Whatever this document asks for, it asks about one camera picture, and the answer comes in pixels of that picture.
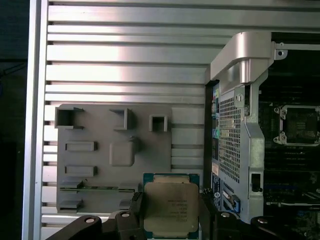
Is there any green motherboard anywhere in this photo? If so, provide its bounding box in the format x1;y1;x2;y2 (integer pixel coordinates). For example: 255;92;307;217
258;84;320;218

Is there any CPU socket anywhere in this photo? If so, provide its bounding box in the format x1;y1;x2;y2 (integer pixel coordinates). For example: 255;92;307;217
273;104;320;147

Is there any grey parts rack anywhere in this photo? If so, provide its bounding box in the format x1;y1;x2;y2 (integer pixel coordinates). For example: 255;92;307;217
54;103;173;215

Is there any silver CPU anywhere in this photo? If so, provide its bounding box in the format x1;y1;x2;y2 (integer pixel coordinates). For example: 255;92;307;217
142;172;201;240

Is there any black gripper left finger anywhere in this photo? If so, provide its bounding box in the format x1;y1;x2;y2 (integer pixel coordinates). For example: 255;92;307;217
44;191;145;240

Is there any green RAM stick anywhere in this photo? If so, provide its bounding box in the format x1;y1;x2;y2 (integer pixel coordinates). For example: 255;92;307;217
59;184;141;192

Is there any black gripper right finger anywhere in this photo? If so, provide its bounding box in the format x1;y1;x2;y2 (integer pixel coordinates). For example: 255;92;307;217
199;187;308;240

